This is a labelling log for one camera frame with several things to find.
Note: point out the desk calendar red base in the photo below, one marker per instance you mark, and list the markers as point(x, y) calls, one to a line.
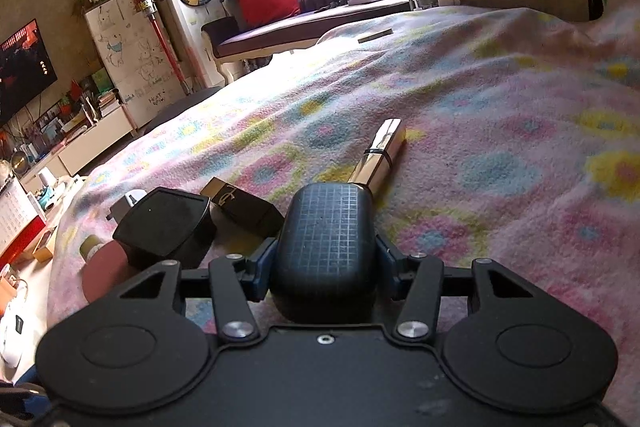
point(21, 221)

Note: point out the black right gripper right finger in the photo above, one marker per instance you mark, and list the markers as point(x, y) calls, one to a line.
point(418, 281)

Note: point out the black rounded case with grid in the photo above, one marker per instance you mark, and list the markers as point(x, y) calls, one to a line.
point(323, 269)

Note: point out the dark flat remote on bed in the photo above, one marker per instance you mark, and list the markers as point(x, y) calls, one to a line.
point(376, 35)

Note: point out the grey power plug adapter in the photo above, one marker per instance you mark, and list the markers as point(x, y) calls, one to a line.
point(119, 209)

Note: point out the wall television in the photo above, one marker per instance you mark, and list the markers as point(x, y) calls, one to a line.
point(26, 69)

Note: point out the red stick vacuum cleaner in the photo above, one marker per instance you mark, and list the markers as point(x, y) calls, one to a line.
point(149, 9)

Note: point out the white handheld device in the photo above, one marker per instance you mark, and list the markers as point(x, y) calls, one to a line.
point(12, 327)

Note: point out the black gold lipstick tube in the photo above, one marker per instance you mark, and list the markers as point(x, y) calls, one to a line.
point(250, 212)

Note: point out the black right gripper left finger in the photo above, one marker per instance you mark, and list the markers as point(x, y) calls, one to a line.
point(231, 283)

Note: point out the white cabinet with drawings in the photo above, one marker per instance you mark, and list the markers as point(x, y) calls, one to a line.
point(134, 59)

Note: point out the black flat square case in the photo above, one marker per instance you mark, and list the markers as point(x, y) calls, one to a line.
point(167, 224)

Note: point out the white low tv console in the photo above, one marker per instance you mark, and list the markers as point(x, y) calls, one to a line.
point(72, 157)

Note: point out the floral fleece blanket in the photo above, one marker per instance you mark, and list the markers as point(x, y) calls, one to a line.
point(519, 142)

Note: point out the red cushion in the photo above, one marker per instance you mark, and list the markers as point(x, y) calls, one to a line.
point(258, 13)

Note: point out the gold mirrored lipstick tube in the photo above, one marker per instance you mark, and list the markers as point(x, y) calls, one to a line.
point(378, 160)

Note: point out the purple chaise lounge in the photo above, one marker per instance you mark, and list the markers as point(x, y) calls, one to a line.
point(232, 45)

